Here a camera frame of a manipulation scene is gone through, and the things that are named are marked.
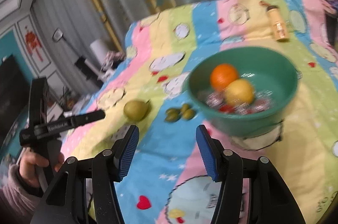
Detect red cherry tomato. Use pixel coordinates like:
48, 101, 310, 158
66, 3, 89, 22
218, 104, 236, 114

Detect yellow grapefruit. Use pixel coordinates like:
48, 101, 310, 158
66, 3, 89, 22
224, 79, 255, 107

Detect plastic red fruits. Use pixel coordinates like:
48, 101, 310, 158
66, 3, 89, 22
197, 91, 273, 115

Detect orange fruit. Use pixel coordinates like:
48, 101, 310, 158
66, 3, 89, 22
210, 63, 239, 91

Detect small green olive fruit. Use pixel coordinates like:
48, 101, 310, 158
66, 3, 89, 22
180, 103, 191, 114
182, 108, 196, 120
165, 108, 180, 123

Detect pink fuzzy sleeve forearm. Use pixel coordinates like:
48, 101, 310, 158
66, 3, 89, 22
1, 164, 44, 224

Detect person's left hand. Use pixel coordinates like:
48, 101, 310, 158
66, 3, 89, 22
19, 149, 50, 188

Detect potted green plant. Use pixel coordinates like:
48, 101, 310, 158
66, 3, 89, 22
59, 86, 77, 111

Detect white tv cabinet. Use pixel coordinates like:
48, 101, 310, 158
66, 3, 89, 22
47, 102, 72, 123

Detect green pear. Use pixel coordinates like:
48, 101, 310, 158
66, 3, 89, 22
123, 99, 150, 122

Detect black television screen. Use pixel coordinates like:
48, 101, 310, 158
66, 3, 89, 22
0, 55, 30, 145

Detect black floor lamp stand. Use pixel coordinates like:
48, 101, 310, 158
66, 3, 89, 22
52, 28, 104, 82

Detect colourful striped cartoon bedsheet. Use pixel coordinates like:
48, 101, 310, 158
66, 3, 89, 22
62, 0, 337, 223

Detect crumpled patterned cloth on chair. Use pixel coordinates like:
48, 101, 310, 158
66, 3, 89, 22
101, 51, 126, 71

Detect white cylindrical lamp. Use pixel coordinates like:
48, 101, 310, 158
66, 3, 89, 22
90, 39, 110, 64

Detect green plastic basin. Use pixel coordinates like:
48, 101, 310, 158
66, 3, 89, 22
184, 46, 300, 138

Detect yellow cartoon thermos bottle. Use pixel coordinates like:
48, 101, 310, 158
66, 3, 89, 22
259, 0, 289, 42

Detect red paper wall decoration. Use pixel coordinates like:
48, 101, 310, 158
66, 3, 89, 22
25, 26, 44, 62

